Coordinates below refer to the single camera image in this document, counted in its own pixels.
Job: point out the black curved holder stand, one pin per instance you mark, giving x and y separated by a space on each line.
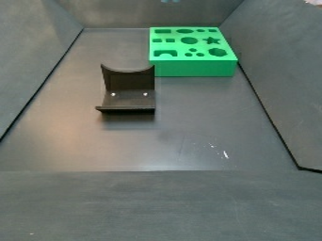
129 84

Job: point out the green shape sorter block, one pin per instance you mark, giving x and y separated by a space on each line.
190 51

